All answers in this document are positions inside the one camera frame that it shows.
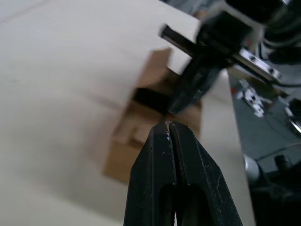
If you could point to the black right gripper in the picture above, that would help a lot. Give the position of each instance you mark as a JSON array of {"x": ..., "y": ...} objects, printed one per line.
[{"x": 221, "y": 40}]

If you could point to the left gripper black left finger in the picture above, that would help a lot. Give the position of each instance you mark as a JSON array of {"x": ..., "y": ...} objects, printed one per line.
[{"x": 150, "y": 179}]

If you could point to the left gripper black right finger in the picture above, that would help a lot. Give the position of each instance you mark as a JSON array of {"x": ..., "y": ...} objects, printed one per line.
[{"x": 202, "y": 188}]

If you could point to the small brown cardboard box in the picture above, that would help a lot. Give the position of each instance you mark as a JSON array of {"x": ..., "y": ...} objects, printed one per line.
[{"x": 127, "y": 150}]

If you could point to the white plastic parts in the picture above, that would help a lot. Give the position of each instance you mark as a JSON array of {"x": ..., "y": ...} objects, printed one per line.
[{"x": 252, "y": 99}]

